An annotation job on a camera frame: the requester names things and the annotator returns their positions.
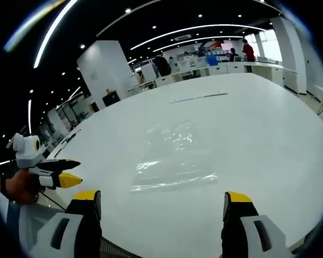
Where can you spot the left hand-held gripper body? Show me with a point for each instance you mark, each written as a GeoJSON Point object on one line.
{"type": "Point", "coordinates": [27, 153]}

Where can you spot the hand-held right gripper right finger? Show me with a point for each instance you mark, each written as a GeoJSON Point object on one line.
{"type": "Point", "coordinates": [247, 236]}

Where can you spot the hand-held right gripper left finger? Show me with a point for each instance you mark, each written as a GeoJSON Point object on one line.
{"type": "Point", "coordinates": [70, 231]}

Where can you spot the transparent food packaging bag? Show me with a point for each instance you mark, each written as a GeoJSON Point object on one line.
{"type": "Point", "coordinates": [175, 137]}
{"type": "Point", "coordinates": [175, 177]}

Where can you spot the person's left hand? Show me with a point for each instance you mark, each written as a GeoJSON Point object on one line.
{"type": "Point", "coordinates": [22, 188]}

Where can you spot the grey perforated panel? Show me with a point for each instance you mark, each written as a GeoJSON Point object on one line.
{"type": "Point", "coordinates": [33, 225]}

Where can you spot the black box with orange top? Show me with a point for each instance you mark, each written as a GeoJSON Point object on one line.
{"type": "Point", "coordinates": [111, 99]}

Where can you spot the long white counter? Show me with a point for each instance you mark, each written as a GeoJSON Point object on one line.
{"type": "Point", "coordinates": [231, 68]}

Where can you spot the blue box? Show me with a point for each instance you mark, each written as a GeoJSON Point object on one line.
{"type": "Point", "coordinates": [212, 60]}

